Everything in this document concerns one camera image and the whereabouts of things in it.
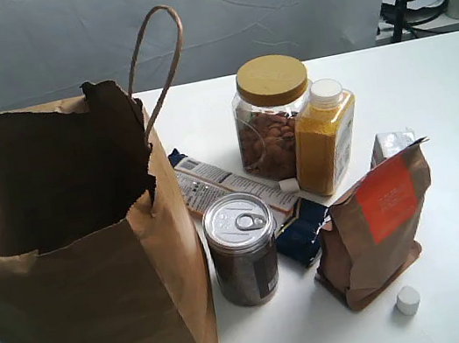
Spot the yellow spice bottle white cap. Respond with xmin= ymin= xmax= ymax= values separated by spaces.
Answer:
xmin=294 ymin=78 xmax=355 ymax=196

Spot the brown pouch orange label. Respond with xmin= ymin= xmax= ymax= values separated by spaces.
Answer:
xmin=317 ymin=138 xmax=432 ymax=312

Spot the almond jar with yellow lid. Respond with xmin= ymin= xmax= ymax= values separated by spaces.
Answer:
xmin=232 ymin=54 xmax=310 ymax=181

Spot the small white cube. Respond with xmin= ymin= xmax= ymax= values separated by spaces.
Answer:
xmin=279 ymin=178 xmax=300 ymax=193

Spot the clear can with pull-tab lid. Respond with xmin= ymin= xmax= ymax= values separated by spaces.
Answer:
xmin=202 ymin=192 xmax=279 ymax=307

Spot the brown paper bag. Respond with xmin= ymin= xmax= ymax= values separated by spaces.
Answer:
xmin=0 ymin=2 xmax=239 ymax=343

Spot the small white cap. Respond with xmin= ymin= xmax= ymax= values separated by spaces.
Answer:
xmin=395 ymin=285 xmax=420 ymax=317

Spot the blue snack package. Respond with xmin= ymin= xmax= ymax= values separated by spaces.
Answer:
xmin=166 ymin=122 xmax=341 ymax=290

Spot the white blue milk carton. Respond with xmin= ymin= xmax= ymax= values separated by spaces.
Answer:
xmin=370 ymin=130 xmax=415 ymax=169

